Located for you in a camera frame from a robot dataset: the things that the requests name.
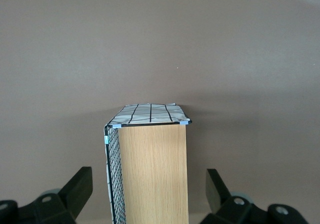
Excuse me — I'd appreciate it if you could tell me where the wire basket with wooden shelf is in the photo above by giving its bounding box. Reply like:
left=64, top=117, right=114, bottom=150
left=102, top=103, right=193, bottom=224

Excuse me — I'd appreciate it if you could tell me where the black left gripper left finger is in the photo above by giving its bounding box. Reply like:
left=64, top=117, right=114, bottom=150
left=0, top=166, right=94, bottom=224

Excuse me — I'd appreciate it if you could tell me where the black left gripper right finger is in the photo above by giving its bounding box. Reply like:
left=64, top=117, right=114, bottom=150
left=201, top=168, right=309, bottom=224

